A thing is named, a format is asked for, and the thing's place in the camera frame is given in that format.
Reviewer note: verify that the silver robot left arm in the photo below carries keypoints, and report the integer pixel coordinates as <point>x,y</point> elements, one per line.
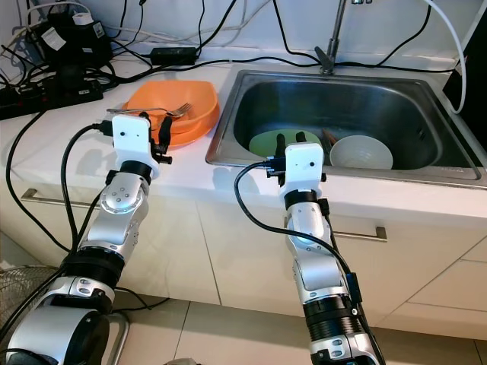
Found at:
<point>122,220</point>

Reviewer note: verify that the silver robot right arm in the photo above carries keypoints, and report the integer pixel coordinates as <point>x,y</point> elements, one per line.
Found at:
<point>312,258</point>

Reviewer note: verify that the white plate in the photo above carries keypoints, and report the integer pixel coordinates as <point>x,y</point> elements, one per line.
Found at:
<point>361,152</point>

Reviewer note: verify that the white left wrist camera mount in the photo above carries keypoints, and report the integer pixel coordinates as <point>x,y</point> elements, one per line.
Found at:
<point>132,141</point>

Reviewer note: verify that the chrome faucet pipe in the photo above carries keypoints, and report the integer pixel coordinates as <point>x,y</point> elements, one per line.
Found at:
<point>336,30</point>

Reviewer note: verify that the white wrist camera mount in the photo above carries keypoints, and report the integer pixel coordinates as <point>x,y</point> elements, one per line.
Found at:
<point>132,141</point>
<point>304,163</point>

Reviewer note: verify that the orange plastic bowl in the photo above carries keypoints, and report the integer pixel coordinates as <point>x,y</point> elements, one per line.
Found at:
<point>171,95</point>

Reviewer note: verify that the green plate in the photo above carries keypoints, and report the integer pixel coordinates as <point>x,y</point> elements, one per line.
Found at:
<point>266,142</point>

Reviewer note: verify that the black charger with white labels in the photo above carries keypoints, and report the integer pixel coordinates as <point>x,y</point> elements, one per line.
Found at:
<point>68,42</point>

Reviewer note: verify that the stainless steel sink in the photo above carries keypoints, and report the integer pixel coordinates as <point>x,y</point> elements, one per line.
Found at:
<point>373,103</point>

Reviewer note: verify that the black power strip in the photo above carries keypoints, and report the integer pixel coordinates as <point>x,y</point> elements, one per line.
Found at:
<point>46,99</point>

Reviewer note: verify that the white kitchen cabinet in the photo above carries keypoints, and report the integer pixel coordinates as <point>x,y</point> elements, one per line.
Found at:
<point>221,251</point>

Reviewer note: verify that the black appliance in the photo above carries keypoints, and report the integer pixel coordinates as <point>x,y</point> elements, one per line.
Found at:
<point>472,99</point>

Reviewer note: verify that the silver metal fork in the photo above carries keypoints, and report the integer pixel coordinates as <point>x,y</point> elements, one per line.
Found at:
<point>144,111</point>

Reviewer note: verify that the black power adapter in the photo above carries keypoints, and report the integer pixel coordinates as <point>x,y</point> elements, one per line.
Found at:
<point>173,56</point>

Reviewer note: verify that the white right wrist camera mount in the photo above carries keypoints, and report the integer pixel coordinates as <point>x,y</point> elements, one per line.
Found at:
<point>304,163</point>

